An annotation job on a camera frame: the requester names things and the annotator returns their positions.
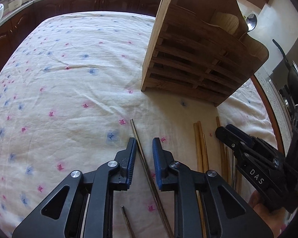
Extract gas stove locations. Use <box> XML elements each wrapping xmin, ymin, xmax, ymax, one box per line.
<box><xmin>268</xmin><ymin>80</ymin><xmax>298</xmax><ymax>166</ymax></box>

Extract black wok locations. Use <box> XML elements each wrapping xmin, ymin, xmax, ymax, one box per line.
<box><xmin>272</xmin><ymin>39</ymin><xmax>298</xmax><ymax>105</ymax></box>

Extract person's right hand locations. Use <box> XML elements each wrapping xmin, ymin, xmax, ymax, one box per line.
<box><xmin>248</xmin><ymin>190</ymin><xmax>286</xmax><ymax>237</ymax></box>

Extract wooden utensil holder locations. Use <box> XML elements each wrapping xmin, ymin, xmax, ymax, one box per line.
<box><xmin>141</xmin><ymin>0</ymin><xmax>269</xmax><ymax>105</ymax></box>

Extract metal spoon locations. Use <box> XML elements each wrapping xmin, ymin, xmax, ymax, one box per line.
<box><xmin>244</xmin><ymin>13</ymin><xmax>258</xmax><ymax>33</ymax></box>

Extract steel chopstick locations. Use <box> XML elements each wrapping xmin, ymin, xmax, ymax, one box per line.
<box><xmin>130</xmin><ymin>118</ymin><xmax>174</xmax><ymax>237</ymax></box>
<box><xmin>120</xmin><ymin>205</ymin><xmax>135</xmax><ymax>238</ymax></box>

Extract floral white tablecloth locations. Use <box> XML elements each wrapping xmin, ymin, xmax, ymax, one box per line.
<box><xmin>0</xmin><ymin>12</ymin><xmax>277</xmax><ymax>236</ymax></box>

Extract wooden chopstick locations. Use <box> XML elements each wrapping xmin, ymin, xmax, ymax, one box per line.
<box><xmin>194</xmin><ymin>121</ymin><xmax>206</xmax><ymax>237</ymax></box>
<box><xmin>197</xmin><ymin>121</ymin><xmax>209</xmax><ymax>173</ymax></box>
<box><xmin>225</xmin><ymin>146</ymin><xmax>242</xmax><ymax>195</ymax></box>
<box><xmin>215</xmin><ymin>115</ymin><xmax>229</xmax><ymax>182</ymax></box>

